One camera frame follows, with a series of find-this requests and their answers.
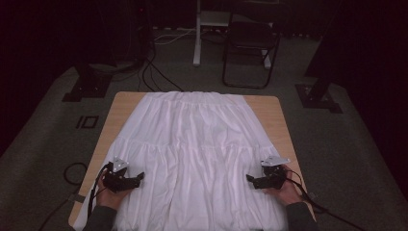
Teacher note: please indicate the dark equipment tower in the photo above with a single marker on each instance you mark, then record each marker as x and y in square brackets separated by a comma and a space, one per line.
[138, 29]

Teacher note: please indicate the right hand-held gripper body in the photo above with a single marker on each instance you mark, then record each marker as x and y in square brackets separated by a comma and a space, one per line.
[274, 176]

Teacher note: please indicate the person's left hand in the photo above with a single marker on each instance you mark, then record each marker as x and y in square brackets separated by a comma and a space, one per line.
[110, 197]

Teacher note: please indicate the white metal stand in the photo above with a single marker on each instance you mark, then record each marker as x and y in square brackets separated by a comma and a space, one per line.
[197, 38]

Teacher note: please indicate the black stand with flat base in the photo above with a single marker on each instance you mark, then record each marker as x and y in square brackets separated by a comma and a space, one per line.
[317, 96]
[88, 85]

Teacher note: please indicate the white skirt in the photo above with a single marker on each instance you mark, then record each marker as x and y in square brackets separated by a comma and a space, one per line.
[195, 144]

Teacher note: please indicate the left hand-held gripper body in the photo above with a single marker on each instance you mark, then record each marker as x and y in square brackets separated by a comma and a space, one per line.
[117, 183]

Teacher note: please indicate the person's right hand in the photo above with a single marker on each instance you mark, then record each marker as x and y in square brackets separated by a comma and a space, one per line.
[286, 192]

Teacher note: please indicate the grey tape piece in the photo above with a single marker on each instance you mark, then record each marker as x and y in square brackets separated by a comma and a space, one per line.
[78, 198]
[310, 195]

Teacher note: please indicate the black folding chair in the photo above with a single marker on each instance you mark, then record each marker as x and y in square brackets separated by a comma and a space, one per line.
[250, 41]

